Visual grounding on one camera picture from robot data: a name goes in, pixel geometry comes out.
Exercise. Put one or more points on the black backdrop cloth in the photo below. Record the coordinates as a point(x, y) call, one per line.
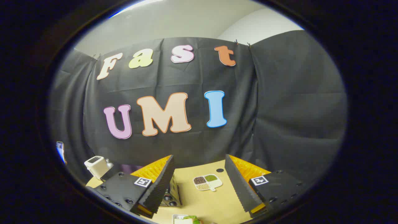
point(279, 109)

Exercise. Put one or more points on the sandwich with green lettuce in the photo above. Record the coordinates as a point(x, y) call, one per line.
point(192, 218)

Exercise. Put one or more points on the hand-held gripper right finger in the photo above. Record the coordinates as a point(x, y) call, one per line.
point(241, 189)

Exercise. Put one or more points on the white ribbed plastic tray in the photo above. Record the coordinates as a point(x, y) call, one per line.
point(178, 218)

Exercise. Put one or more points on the white bread toaster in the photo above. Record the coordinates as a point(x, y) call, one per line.
point(96, 166)

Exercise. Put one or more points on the white sectioned dish of grains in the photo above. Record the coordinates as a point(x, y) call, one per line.
point(206, 183)

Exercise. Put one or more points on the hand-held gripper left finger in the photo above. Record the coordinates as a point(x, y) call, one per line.
point(158, 189)

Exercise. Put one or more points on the thin printed panel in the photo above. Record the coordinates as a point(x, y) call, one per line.
point(60, 151)

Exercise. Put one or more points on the black toaster oven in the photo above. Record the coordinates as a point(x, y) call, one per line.
point(171, 194)

